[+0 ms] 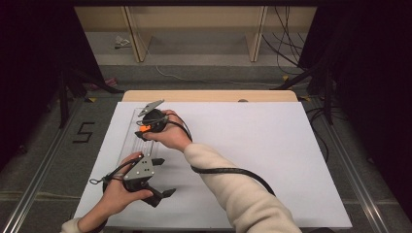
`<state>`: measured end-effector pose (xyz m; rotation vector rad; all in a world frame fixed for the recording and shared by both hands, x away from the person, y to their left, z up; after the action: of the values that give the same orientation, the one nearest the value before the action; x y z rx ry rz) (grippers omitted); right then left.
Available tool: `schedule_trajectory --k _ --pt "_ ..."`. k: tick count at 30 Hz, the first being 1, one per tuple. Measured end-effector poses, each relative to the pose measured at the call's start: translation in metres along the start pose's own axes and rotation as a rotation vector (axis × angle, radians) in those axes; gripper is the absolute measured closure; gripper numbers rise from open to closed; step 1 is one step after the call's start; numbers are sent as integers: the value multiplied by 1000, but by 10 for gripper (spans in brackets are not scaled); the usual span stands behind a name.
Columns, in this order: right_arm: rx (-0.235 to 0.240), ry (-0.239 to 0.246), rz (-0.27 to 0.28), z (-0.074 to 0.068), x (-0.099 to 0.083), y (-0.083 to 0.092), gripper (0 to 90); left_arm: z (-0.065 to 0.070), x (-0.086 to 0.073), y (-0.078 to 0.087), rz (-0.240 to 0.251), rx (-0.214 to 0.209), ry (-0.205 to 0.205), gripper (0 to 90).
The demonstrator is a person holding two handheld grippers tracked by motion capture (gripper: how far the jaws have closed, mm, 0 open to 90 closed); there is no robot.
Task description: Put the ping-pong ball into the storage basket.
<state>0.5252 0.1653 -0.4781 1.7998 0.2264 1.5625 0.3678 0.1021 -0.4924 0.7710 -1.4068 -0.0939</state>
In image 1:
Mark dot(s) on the person's left hand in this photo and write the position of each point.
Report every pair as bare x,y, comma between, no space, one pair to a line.
115,197

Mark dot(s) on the yellow tape piece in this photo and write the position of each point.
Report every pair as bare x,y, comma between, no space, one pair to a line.
304,97
92,99
285,77

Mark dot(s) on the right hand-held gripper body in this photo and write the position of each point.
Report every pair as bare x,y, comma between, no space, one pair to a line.
154,119

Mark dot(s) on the pink cloth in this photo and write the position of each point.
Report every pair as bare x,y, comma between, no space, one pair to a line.
108,82

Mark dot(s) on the clear plastic box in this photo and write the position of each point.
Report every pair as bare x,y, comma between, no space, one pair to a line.
137,149

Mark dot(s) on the black metal stand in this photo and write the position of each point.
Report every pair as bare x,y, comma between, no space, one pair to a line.
66,97
327,97

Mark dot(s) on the metal floor rail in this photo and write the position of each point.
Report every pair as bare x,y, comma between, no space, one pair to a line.
35,187
353,181

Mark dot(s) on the dark curtain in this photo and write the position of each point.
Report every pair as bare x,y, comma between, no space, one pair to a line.
372,81
32,58

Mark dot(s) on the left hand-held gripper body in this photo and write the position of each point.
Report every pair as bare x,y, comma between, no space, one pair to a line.
139,171

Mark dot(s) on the wooden table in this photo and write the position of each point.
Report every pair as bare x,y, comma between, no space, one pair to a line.
207,95

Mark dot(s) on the orange ball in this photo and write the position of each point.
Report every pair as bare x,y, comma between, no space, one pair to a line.
145,128

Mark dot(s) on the light wooden shelf unit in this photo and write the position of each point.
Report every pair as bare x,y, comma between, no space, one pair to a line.
194,19

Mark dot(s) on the person's right hand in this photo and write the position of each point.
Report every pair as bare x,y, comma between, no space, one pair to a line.
173,132

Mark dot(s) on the white table sheet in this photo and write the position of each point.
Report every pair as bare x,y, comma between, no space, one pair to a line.
265,145

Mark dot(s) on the crumpled white paper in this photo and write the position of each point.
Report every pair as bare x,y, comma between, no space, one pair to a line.
122,42

